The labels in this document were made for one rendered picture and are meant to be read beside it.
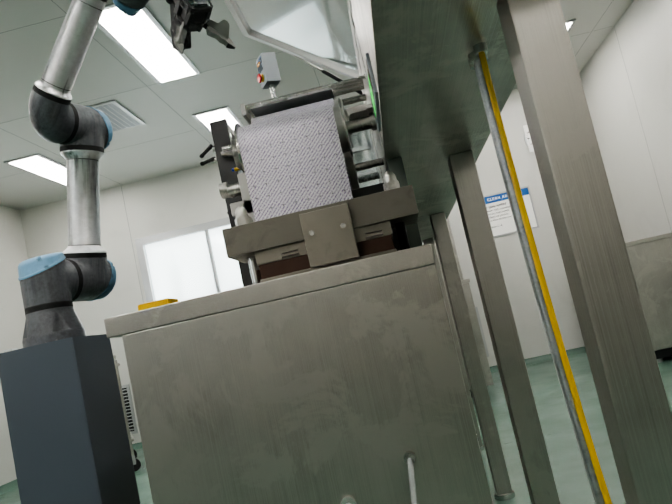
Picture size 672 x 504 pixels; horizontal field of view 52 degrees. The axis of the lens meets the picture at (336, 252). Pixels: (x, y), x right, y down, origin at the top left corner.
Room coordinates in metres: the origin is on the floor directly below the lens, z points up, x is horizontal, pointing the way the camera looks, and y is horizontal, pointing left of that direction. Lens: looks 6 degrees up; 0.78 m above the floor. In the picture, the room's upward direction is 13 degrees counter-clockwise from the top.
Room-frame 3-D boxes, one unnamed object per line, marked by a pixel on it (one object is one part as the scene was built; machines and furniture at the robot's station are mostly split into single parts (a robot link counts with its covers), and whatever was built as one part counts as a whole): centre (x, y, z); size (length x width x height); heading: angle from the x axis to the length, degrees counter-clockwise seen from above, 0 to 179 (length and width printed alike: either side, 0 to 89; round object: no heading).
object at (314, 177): (1.58, 0.05, 1.11); 0.23 x 0.01 x 0.18; 86
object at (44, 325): (1.75, 0.75, 0.95); 0.15 x 0.15 x 0.10
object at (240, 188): (1.68, 0.20, 1.05); 0.06 x 0.05 x 0.31; 86
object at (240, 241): (1.45, 0.01, 1.00); 0.40 x 0.16 x 0.06; 86
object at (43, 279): (1.75, 0.75, 1.07); 0.13 x 0.12 x 0.14; 155
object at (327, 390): (2.58, 0.05, 0.43); 2.52 x 0.64 x 0.86; 176
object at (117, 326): (2.58, 0.06, 0.88); 2.52 x 0.66 x 0.04; 176
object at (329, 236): (1.36, 0.01, 0.97); 0.10 x 0.03 x 0.11; 86
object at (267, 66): (2.19, 0.10, 1.66); 0.07 x 0.07 x 0.10; 22
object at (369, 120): (1.62, -0.13, 1.25); 0.07 x 0.04 x 0.04; 86
